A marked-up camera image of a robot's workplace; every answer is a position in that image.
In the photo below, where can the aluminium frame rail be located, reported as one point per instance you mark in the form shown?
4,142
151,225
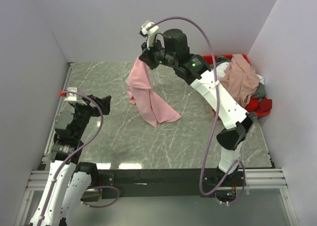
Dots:
254,178

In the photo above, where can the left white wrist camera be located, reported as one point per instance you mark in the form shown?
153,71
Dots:
71,97

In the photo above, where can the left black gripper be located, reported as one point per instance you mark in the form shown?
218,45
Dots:
94,110

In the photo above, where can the black base beam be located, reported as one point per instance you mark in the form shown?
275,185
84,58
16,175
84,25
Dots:
160,182

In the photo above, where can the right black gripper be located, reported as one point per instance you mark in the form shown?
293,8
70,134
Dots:
146,55

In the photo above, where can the red garment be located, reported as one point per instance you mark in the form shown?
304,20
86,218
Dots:
261,107

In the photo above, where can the pink t shirt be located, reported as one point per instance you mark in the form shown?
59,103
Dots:
152,108

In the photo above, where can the beige t shirt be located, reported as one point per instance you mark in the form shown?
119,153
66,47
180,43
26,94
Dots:
240,80

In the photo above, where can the red plastic bin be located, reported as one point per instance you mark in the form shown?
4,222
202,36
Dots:
225,58

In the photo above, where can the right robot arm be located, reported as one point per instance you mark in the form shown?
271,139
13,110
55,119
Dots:
174,52

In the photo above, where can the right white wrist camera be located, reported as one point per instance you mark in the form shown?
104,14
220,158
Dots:
149,31

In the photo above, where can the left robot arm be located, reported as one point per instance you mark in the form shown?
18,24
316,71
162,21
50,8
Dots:
68,178

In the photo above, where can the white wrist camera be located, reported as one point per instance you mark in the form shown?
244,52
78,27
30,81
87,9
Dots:
149,31
71,97

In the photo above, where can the white t shirt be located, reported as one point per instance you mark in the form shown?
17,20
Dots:
224,65

